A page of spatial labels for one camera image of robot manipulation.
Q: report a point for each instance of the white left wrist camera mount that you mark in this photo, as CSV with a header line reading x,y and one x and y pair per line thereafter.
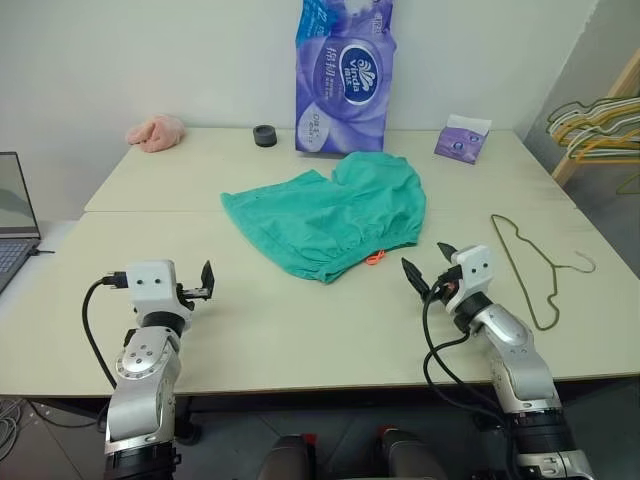
x,y
150,290

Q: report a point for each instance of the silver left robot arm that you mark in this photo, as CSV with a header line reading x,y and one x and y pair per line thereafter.
x,y
145,395

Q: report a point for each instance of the green shorts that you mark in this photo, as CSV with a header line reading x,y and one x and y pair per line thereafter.
x,y
340,215

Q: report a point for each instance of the pink fluffy cloth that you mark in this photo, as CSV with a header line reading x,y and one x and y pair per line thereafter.
x,y
157,132

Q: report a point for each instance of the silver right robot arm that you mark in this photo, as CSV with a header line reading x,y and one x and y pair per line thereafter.
x,y
520,360

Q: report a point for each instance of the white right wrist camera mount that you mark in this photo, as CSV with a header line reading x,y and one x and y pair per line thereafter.
x,y
475,280

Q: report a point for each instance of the small purple tissue box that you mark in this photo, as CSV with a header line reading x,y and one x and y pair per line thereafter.
x,y
460,142

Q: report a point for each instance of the dark grey rounded shape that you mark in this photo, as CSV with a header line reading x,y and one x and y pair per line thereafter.
x,y
290,457
412,455

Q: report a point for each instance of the purple Vinda tissue pack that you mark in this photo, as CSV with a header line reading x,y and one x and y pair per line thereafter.
x,y
345,100

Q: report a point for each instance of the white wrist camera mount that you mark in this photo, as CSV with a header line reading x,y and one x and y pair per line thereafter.
x,y
150,290
475,280

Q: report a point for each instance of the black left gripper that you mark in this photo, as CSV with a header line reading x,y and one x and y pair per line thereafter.
x,y
192,294

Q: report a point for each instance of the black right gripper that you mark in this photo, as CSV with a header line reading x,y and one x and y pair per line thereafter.
x,y
452,274

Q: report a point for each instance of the grey laptop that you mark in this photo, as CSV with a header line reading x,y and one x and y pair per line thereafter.
x,y
15,200

